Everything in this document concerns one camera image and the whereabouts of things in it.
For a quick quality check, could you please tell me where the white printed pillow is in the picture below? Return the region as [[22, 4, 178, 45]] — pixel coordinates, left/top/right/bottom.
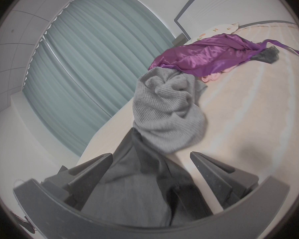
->
[[189, 23, 240, 44]]

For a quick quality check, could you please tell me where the grey bedside table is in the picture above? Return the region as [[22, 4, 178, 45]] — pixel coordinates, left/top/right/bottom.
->
[[172, 33, 187, 45]]

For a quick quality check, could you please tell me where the black T-shirt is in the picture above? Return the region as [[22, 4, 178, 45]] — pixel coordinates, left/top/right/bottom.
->
[[81, 128, 213, 227]]

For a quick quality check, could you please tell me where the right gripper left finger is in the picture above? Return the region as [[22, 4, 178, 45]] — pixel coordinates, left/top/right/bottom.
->
[[42, 153, 113, 211]]

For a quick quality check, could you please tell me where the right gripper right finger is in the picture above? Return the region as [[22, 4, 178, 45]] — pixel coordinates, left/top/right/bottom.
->
[[190, 151, 259, 207]]

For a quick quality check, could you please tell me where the grey knitted garment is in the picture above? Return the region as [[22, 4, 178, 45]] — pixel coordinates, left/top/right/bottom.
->
[[132, 67, 208, 155]]

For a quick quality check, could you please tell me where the purple satin garment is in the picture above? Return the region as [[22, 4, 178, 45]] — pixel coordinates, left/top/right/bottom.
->
[[148, 33, 299, 77]]

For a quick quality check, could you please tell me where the bed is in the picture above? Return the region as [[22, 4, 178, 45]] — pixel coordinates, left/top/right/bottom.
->
[[76, 0, 299, 215]]

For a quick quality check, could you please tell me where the pink garment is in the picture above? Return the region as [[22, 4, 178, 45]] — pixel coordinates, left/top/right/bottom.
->
[[198, 67, 237, 83]]

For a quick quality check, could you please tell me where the black lace garment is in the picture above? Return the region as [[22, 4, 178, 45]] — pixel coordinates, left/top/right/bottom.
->
[[250, 46, 279, 65]]

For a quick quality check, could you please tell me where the blue-green curtain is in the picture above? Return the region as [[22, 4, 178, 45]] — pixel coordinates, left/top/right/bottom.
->
[[41, 0, 176, 116], [22, 40, 112, 157]]

